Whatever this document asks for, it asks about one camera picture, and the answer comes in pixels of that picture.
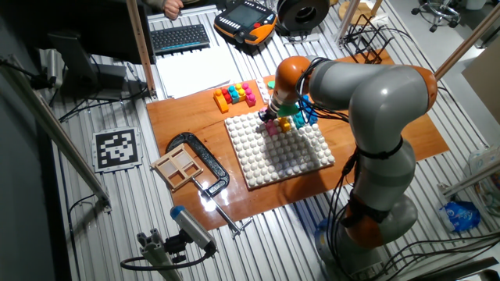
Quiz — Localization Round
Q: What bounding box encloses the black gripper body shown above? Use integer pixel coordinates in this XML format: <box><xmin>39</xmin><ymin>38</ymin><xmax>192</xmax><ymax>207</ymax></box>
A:
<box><xmin>260</xmin><ymin>104</ymin><xmax>283</xmax><ymax>122</ymax></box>

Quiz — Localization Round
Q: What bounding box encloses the white four-stud brick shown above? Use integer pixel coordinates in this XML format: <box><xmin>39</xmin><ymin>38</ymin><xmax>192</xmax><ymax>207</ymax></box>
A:
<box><xmin>255</xmin><ymin>77</ymin><xmax>271</xmax><ymax>105</ymax></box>

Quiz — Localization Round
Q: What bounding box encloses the blue four-stud brick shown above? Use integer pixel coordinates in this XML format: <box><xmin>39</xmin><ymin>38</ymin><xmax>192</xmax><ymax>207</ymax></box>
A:
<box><xmin>302</xmin><ymin>95</ymin><xmax>320</xmax><ymax>126</ymax></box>

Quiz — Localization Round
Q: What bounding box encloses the person's hand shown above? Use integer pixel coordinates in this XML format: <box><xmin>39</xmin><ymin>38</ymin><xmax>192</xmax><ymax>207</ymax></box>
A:
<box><xmin>163</xmin><ymin>0</ymin><xmax>187</xmax><ymax>21</ymax></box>

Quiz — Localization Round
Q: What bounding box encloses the magenta three-stud brick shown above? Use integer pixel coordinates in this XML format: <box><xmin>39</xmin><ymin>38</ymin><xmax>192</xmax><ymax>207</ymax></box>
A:
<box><xmin>241</xmin><ymin>81</ymin><xmax>258</xmax><ymax>108</ymax></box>

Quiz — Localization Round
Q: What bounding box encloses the white studded baseplate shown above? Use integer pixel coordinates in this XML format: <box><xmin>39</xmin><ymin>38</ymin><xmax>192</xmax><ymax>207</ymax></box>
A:
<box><xmin>224</xmin><ymin>111</ymin><xmax>336</xmax><ymax>191</ymax></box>

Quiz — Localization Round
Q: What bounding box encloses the orange curved brick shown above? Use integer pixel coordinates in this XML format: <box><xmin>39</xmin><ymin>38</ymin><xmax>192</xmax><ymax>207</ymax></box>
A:
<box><xmin>212</xmin><ymin>88</ymin><xmax>230</xmax><ymax>114</ymax></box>

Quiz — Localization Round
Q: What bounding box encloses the black C-clamp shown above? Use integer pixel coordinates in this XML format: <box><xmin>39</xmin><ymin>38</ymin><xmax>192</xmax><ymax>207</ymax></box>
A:
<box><xmin>165</xmin><ymin>131</ymin><xmax>254</xmax><ymax>239</ymax></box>

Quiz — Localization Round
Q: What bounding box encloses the brown wooden board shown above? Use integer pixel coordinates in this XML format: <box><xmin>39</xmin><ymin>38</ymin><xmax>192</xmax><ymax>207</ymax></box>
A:
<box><xmin>146</xmin><ymin>48</ymin><xmax>450</xmax><ymax>232</ymax></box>

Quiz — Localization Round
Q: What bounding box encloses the white paper stack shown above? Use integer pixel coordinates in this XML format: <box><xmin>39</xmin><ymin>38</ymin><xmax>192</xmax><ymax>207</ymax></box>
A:
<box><xmin>155</xmin><ymin>45</ymin><xmax>243</xmax><ymax>100</ymax></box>

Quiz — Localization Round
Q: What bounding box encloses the orange and black teach pendant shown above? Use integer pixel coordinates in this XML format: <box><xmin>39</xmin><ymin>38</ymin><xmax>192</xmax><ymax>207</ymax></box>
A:
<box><xmin>213</xmin><ymin>0</ymin><xmax>278</xmax><ymax>47</ymax></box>

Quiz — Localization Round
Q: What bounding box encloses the black filament spool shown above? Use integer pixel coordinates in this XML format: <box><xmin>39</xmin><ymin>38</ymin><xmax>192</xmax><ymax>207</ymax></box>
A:
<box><xmin>276</xmin><ymin>0</ymin><xmax>331</xmax><ymax>37</ymax></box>

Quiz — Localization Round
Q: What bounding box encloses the black keyboard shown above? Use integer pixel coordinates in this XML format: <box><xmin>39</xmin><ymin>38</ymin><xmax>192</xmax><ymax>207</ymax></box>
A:
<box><xmin>149</xmin><ymin>23</ymin><xmax>211</xmax><ymax>55</ymax></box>

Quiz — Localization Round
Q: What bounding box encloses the black and white marker board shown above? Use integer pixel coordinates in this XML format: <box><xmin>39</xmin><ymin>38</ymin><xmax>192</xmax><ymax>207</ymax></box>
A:
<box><xmin>91</xmin><ymin>126</ymin><xmax>144</xmax><ymax>174</ymax></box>

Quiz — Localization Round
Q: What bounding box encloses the black monitor with stand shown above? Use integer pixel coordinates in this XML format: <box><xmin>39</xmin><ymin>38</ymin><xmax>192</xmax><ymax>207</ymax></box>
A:
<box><xmin>38</xmin><ymin>0</ymin><xmax>155</xmax><ymax>101</ymax></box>

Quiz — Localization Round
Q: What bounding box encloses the office chair base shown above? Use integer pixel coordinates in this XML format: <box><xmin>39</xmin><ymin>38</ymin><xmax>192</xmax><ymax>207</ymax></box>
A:
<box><xmin>410</xmin><ymin>0</ymin><xmax>462</xmax><ymax>34</ymax></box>

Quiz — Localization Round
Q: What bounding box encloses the short aluminium profile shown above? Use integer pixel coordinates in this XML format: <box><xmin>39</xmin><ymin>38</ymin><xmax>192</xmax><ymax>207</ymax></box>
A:
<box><xmin>441</xmin><ymin>159</ymin><xmax>500</xmax><ymax>198</ymax></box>

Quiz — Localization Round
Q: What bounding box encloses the blue plastic bag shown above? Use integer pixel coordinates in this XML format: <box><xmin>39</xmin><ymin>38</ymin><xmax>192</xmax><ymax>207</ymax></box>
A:
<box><xmin>437</xmin><ymin>201</ymin><xmax>482</xmax><ymax>233</ymax></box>

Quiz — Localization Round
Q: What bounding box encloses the brown cardboard box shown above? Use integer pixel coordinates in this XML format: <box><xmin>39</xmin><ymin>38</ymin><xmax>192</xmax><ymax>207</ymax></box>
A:
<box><xmin>461</xmin><ymin>37</ymin><xmax>500</xmax><ymax>126</ymax></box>

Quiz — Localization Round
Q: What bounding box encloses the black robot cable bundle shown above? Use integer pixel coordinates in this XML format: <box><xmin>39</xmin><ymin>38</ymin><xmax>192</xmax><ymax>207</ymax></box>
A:
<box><xmin>295</xmin><ymin>56</ymin><xmax>405</xmax><ymax>281</ymax></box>

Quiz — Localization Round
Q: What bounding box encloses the small wooden compartment frame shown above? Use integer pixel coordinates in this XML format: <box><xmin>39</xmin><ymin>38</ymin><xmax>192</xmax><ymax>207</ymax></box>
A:
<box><xmin>150</xmin><ymin>143</ymin><xmax>204</xmax><ymax>192</ymax></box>

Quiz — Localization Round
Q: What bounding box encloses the silver metal post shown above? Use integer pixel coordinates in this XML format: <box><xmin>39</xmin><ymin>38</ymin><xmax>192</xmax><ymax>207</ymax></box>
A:
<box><xmin>334</xmin><ymin>0</ymin><xmax>361</xmax><ymax>44</ymax></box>

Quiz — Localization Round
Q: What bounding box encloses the black wire stand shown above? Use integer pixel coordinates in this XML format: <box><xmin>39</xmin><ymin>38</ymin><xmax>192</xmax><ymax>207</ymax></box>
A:
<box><xmin>340</xmin><ymin>14</ymin><xmax>395</xmax><ymax>66</ymax></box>

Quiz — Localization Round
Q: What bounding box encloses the grey camera with blue end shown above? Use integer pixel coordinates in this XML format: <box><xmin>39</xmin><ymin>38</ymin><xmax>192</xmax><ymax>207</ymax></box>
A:
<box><xmin>170</xmin><ymin>205</ymin><xmax>218</xmax><ymax>254</ymax></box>

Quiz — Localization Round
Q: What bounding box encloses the aluminium camera mount profile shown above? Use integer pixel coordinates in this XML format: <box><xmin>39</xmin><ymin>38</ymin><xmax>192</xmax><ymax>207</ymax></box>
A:
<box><xmin>136</xmin><ymin>228</ymin><xmax>184</xmax><ymax>281</ymax></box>

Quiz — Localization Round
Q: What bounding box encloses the black camera cable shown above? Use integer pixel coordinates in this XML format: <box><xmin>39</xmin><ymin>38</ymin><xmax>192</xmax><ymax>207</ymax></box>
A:
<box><xmin>120</xmin><ymin>249</ymin><xmax>214</xmax><ymax>272</ymax></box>

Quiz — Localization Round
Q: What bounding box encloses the long aluminium frame beam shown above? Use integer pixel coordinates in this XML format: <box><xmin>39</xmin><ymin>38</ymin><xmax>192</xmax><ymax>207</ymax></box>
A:
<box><xmin>0</xmin><ymin>54</ymin><xmax>113</xmax><ymax>214</ymax></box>

